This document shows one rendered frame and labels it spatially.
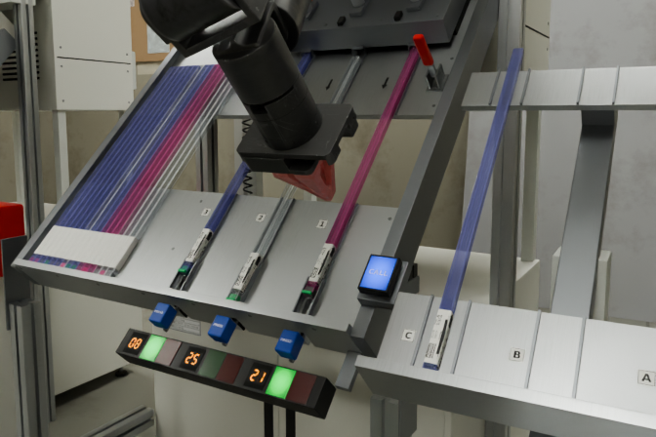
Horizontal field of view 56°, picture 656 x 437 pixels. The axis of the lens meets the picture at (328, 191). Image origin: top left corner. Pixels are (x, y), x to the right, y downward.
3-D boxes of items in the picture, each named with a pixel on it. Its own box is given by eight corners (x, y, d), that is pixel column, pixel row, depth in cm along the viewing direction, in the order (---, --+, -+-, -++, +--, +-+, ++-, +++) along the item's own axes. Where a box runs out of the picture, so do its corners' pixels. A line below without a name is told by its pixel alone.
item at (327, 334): (365, 358, 78) (346, 332, 73) (40, 286, 112) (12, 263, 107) (368, 349, 79) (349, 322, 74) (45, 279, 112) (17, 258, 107)
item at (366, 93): (444, 136, 98) (436, 113, 94) (148, 131, 131) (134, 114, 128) (491, 6, 115) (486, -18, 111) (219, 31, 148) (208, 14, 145)
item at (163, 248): (361, 339, 77) (353, 328, 75) (34, 272, 111) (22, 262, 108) (407, 218, 87) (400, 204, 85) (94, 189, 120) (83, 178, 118)
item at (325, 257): (314, 299, 81) (309, 294, 80) (306, 297, 81) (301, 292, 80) (424, 45, 107) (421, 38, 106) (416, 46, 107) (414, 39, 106)
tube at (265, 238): (237, 306, 84) (233, 301, 83) (229, 304, 85) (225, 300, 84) (360, 60, 111) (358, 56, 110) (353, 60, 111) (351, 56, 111)
